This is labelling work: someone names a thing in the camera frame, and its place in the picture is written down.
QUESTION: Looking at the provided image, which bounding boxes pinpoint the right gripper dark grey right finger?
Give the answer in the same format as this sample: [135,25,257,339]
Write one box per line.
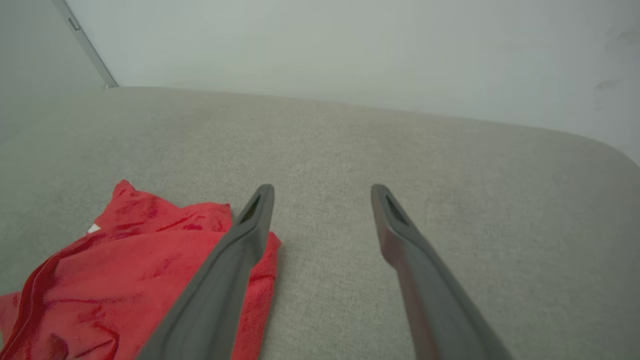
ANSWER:
[370,183,513,360]

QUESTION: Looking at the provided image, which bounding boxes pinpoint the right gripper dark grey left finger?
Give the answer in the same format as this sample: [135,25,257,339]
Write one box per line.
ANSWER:
[136,183,276,360]

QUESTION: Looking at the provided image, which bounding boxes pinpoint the red garment with white trim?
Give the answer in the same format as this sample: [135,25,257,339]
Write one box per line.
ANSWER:
[0,179,282,360]

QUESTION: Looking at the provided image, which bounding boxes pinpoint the grey wall trim strip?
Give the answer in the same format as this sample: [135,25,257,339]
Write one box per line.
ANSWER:
[51,0,120,89]

